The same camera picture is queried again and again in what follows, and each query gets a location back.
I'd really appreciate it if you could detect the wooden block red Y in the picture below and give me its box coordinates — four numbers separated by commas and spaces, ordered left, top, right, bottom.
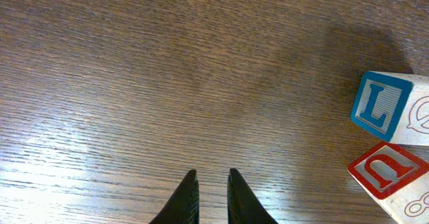
347, 141, 429, 224

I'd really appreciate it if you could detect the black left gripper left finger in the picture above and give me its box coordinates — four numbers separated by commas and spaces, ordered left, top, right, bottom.
149, 170, 199, 224

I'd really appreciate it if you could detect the wooden block blue L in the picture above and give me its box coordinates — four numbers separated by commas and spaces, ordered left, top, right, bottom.
351, 71, 428, 146

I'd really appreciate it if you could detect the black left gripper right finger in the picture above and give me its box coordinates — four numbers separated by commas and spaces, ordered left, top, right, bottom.
227, 168, 278, 224

